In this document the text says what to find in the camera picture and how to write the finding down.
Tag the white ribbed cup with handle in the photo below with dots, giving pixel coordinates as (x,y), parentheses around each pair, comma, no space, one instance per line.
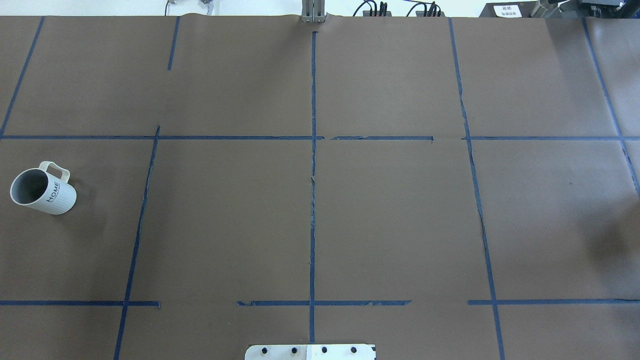
(44,188)

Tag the white label sign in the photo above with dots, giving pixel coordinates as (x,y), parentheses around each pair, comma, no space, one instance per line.
(508,11)

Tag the grey post foot bracket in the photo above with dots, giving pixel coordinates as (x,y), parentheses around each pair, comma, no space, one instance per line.
(313,11)

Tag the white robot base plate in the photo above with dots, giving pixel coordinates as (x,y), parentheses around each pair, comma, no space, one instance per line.
(337,351)

